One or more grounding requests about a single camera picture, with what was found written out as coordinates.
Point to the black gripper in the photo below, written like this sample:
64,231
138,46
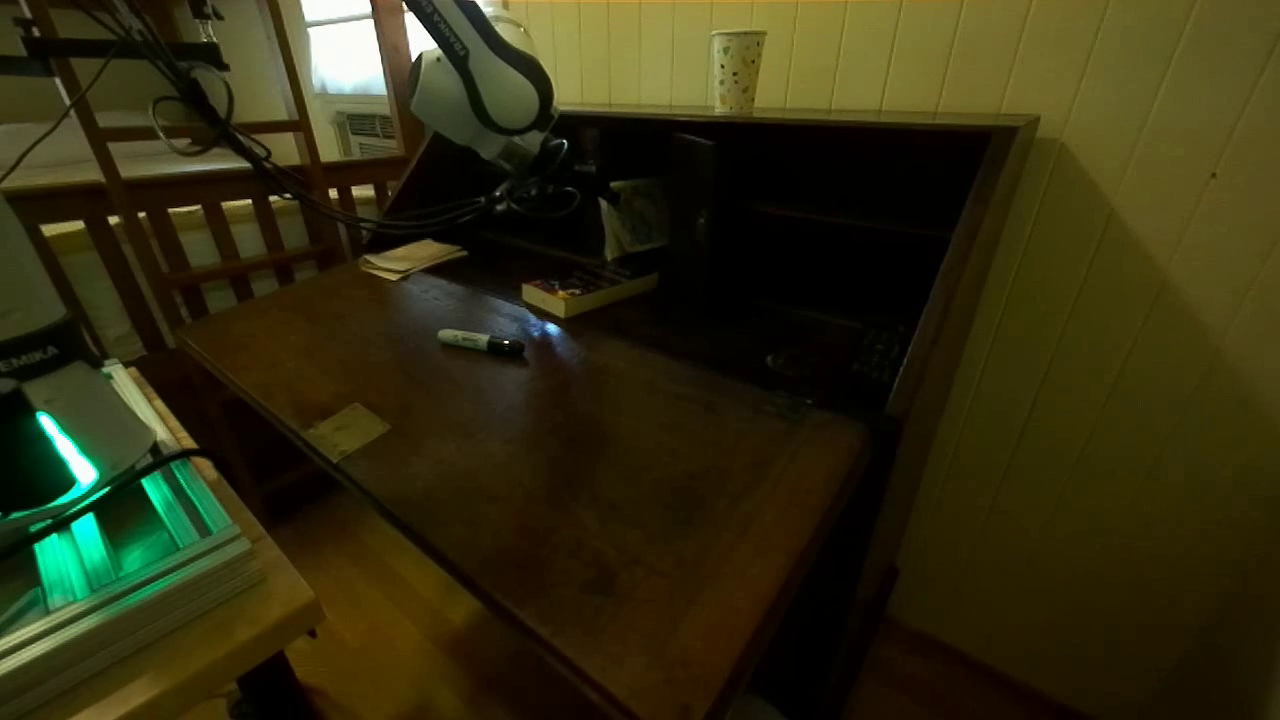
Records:
552,186

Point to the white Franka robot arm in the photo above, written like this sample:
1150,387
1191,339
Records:
483,81

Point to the grey marker with black cap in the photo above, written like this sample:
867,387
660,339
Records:
464,342

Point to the white window air conditioner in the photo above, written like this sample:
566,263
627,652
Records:
365,134

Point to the dotted white paper cup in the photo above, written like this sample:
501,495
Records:
739,72

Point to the tan sticky note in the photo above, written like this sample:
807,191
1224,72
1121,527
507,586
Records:
351,429

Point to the dark wooden secretary desk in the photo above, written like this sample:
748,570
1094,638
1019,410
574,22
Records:
603,506

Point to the wooden chair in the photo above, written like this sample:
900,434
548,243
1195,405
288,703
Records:
201,186

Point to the small light wooden table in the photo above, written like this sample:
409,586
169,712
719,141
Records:
255,625

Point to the black box device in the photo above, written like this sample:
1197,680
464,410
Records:
40,354

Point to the control box with green light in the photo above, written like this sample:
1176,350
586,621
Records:
122,544

